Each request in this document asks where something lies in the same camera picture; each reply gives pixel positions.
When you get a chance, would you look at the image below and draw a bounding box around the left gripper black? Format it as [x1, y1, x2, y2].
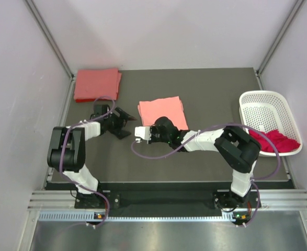
[104, 107, 137, 139]

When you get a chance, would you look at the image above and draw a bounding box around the salmon pink t shirt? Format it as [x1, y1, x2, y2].
[138, 96, 188, 130]

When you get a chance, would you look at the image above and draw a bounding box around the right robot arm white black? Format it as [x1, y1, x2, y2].
[149, 117, 260, 209]

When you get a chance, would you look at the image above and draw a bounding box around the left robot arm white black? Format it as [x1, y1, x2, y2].
[47, 105, 136, 208]

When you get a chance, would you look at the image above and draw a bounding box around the folded red t shirt stack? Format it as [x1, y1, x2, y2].
[74, 68, 122, 102]

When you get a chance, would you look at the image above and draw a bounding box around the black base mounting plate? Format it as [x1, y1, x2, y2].
[44, 180, 294, 218]

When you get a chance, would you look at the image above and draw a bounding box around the white perforated laundry basket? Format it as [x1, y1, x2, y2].
[239, 90, 303, 157]

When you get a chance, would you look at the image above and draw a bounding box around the crimson t shirt in basket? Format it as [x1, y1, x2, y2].
[249, 130, 301, 153]

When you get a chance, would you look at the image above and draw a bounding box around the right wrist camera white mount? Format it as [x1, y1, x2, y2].
[134, 126, 151, 144]

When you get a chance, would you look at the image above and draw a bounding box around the aluminium rail with cable duct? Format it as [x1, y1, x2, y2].
[28, 189, 307, 224]

